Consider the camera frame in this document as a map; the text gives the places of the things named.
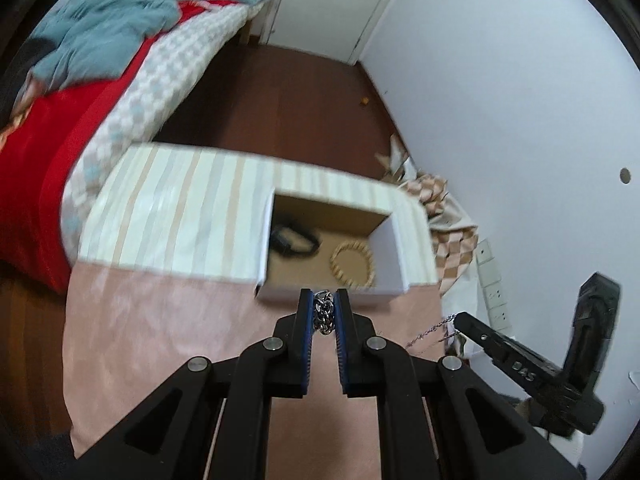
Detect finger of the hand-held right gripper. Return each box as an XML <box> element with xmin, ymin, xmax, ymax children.
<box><xmin>452</xmin><ymin>312</ymin><xmax>567</xmax><ymax>397</ymax></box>

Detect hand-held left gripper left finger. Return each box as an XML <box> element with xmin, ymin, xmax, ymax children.
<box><xmin>65</xmin><ymin>288</ymin><xmax>315</xmax><ymax>480</ymax></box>

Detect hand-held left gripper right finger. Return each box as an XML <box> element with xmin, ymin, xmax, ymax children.
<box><xmin>335</xmin><ymin>288</ymin><xmax>584</xmax><ymax>480</ymax></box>

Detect silver curb chain bracelet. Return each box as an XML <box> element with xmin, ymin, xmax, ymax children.
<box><xmin>313</xmin><ymin>289</ymin><xmax>337</xmax><ymax>336</ymax></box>

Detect thin silver necklace chain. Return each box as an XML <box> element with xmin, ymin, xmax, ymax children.
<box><xmin>405</xmin><ymin>314</ymin><xmax>457</xmax><ymax>349</ymax></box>

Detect white cardboard box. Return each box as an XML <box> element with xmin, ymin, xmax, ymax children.
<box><xmin>254</xmin><ymin>187</ymin><xmax>412</xmax><ymax>306</ymax></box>

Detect white power strip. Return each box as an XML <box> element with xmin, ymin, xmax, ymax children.
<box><xmin>474</xmin><ymin>240</ymin><xmax>512</xmax><ymax>332</ymax></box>

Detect brown checked cloth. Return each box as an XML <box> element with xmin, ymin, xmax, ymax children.
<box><xmin>400</xmin><ymin>174</ymin><xmax>482</xmax><ymax>301</ymax></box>

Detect black wristband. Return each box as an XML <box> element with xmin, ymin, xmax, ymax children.
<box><xmin>270</xmin><ymin>225</ymin><xmax>322</xmax><ymax>257</ymax></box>

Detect pink table cloth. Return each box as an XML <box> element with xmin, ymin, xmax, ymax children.
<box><xmin>62</xmin><ymin>260</ymin><xmax>451</xmax><ymax>461</ymax></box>

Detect checked white bed sheet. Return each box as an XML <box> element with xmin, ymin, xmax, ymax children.
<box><xmin>59</xmin><ymin>4</ymin><xmax>251</xmax><ymax>243</ymax></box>

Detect red blanket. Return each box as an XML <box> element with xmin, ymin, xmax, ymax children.
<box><xmin>0</xmin><ymin>0</ymin><xmax>182</xmax><ymax>296</ymax></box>

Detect white door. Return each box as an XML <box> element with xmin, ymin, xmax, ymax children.
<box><xmin>270</xmin><ymin>0</ymin><xmax>417</xmax><ymax>67</ymax></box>

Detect teal crumpled cloth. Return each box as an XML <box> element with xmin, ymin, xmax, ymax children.
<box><xmin>29</xmin><ymin>0</ymin><xmax>269</xmax><ymax>94</ymax></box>

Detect beige beaded bracelet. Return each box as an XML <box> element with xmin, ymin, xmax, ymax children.
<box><xmin>330</xmin><ymin>240</ymin><xmax>376</xmax><ymax>289</ymax></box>

